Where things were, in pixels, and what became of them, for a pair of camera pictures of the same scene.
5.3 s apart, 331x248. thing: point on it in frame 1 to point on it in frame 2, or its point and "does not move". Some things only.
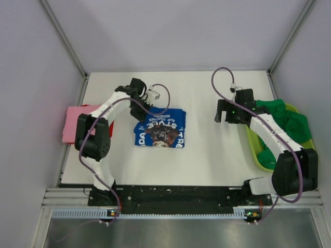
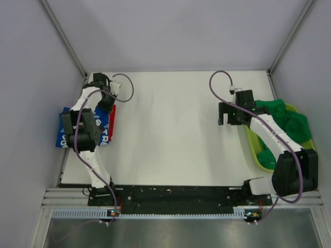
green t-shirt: x=295 y=123 does not move
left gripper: x=140 y=117 to x=108 y=108
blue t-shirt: x=164 y=127 to x=102 y=118
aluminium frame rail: x=63 y=37 does not move
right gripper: x=224 y=105 does not move
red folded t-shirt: x=111 y=127 does not move
